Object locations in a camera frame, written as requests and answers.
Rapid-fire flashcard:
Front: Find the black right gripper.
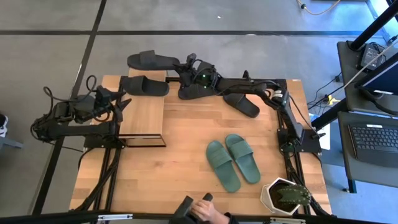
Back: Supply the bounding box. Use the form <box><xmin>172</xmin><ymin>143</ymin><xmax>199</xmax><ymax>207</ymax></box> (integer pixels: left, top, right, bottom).
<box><xmin>172</xmin><ymin>63</ymin><xmax>219</xmax><ymax>90</ymax></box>

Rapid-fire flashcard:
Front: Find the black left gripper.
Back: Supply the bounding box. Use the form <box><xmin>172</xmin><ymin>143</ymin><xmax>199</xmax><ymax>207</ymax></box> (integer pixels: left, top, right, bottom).
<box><xmin>93</xmin><ymin>89</ymin><xmax>132</xmax><ymax>123</ymax></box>

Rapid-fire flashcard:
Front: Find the green slide sandal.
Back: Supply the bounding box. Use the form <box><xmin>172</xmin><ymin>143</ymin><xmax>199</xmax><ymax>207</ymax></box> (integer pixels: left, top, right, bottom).
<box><xmin>205</xmin><ymin>139</ymin><xmax>243</xmax><ymax>194</ymax></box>
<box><xmin>224</xmin><ymin>133</ymin><xmax>262</xmax><ymax>185</ymax></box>

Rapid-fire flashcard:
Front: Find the black floor tape strip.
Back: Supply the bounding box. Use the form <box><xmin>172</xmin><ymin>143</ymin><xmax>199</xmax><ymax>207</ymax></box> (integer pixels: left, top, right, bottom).
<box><xmin>30</xmin><ymin>0</ymin><xmax>108</xmax><ymax>215</ymax></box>

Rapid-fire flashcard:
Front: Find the grey chair leg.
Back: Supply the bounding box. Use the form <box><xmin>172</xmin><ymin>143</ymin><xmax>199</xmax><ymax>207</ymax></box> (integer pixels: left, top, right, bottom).
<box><xmin>0</xmin><ymin>136</ymin><xmax>24</xmax><ymax>150</ymax></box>

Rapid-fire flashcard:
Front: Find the person's shoe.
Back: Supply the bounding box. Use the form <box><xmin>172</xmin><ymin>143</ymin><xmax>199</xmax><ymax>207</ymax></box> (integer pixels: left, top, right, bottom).
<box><xmin>0</xmin><ymin>113</ymin><xmax>9</xmax><ymax>138</ymax></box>

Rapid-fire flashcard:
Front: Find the black handheld device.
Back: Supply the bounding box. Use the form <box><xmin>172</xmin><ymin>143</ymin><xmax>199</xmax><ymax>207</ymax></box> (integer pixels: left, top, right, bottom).
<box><xmin>169</xmin><ymin>192</ymin><xmax>215</xmax><ymax>224</ymax></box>

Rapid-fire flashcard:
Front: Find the black overhead beam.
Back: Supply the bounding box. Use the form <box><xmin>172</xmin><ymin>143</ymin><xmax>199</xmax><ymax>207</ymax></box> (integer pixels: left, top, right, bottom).
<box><xmin>0</xmin><ymin>211</ymin><xmax>398</xmax><ymax>224</ymax></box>

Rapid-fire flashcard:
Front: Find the person's hand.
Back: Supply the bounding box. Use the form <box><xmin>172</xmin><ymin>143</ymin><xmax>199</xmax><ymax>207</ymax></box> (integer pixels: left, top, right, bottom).
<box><xmin>191</xmin><ymin>198</ymin><xmax>231</xmax><ymax>223</ymax></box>

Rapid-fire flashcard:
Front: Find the black diagonal pole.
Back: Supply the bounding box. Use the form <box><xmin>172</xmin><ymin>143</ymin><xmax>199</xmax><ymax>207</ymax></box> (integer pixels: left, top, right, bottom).
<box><xmin>349</xmin><ymin>0</ymin><xmax>398</xmax><ymax>50</ymax></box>
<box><xmin>310</xmin><ymin>98</ymin><xmax>349</xmax><ymax>131</ymax></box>

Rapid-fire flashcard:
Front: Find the white hexagonal planter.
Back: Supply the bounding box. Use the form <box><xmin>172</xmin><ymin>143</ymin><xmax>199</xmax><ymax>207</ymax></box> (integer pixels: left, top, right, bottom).
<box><xmin>260</xmin><ymin>177</ymin><xmax>302</xmax><ymax>217</ymax></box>

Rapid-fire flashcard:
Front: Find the white paper sheet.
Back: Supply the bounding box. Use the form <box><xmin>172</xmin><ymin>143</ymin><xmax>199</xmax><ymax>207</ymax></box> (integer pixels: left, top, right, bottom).
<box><xmin>317</xmin><ymin>132</ymin><xmax>331</xmax><ymax>151</ymax></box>

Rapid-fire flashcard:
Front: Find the grey desk with monitor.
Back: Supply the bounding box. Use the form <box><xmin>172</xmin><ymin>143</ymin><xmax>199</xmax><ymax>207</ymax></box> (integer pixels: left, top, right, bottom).
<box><xmin>337</xmin><ymin>40</ymin><xmax>398</xmax><ymax>116</ymax></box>

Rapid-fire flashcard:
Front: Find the green cactus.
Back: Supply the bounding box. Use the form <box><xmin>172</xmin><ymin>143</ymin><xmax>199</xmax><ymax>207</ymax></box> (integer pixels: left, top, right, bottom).
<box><xmin>276</xmin><ymin>184</ymin><xmax>312</xmax><ymax>207</ymax></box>

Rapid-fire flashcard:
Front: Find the grey desk with keyboard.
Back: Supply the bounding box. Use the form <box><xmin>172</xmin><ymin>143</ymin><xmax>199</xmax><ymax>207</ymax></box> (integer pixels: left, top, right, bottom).
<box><xmin>337</xmin><ymin>111</ymin><xmax>398</xmax><ymax>189</ymax></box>

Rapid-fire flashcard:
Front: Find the black power adapter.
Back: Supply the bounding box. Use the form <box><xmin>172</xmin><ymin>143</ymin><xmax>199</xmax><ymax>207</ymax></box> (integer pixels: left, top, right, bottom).
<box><xmin>359</xmin><ymin>43</ymin><xmax>386</xmax><ymax>71</ymax></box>

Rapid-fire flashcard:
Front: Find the black computer monitor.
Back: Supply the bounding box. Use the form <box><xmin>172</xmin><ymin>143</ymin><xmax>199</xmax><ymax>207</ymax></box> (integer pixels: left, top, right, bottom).
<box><xmin>354</xmin><ymin>52</ymin><xmax>398</xmax><ymax>96</ymax></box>

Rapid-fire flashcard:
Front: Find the black keyboard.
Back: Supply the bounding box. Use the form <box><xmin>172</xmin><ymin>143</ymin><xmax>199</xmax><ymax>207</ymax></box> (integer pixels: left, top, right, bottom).
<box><xmin>348</xmin><ymin>123</ymin><xmax>398</xmax><ymax>169</ymax></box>

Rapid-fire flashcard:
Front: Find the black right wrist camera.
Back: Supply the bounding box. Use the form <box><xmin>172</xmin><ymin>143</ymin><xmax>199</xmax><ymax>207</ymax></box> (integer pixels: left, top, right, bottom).
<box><xmin>185</xmin><ymin>52</ymin><xmax>198</xmax><ymax>68</ymax></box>

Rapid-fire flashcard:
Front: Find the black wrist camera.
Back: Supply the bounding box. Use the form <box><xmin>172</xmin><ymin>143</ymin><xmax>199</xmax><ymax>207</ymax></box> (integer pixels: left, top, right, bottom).
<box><xmin>185</xmin><ymin>52</ymin><xmax>198</xmax><ymax>68</ymax></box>
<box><xmin>95</xmin><ymin>85</ymin><xmax>112</xmax><ymax>101</ymax></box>

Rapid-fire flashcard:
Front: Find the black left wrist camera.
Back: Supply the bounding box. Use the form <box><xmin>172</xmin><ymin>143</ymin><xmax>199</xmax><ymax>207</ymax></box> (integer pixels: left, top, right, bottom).
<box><xmin>95</xmin><ymin>85</ymin><xmax>112</xmax><ymax>101</ymax></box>

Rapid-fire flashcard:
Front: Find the wooden shelf with black frame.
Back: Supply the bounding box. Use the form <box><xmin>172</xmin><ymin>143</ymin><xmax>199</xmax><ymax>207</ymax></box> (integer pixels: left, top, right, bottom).
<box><xmin>118</xmin><ymin>67</ymin><xmax>168</xmax><ymax>148</ymax></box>

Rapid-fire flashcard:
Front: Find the black aluminium table frame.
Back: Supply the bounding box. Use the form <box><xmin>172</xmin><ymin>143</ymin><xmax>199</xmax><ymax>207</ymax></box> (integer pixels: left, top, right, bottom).
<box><xmin>73</xmin><ymin>74</ymin><xmax>332</xmax><ymax>218</ymax></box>

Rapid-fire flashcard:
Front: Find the silver beam bracket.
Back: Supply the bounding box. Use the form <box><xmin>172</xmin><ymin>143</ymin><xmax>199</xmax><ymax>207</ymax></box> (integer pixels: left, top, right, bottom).
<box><xmin>269</xmin><ymin>217</ymin><xmax>307</xmax><ymax>224</ymax></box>
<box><xmin>98</xmin><ymin>213</ymin><xmax>134</xmax><ymax>222</ymax></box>

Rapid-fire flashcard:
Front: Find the yellow floor cable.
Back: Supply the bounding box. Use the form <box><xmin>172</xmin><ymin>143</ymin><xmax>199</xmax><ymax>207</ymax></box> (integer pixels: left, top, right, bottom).
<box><xmin>295</xmin><ymin>0</ymin><xmax>342</xmax><ymax>16</ymax></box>

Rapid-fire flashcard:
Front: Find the black floor cable with plug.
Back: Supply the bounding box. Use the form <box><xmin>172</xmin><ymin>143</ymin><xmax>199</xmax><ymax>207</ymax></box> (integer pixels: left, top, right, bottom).
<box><xmin>307</xmin><ymin>74</ymin><xmax>343</xmax><ymax>107</ymax></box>

